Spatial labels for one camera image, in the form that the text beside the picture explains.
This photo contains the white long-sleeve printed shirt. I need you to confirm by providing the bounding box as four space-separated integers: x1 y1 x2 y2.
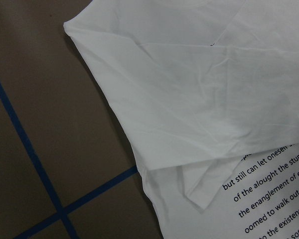
64 0 299 239

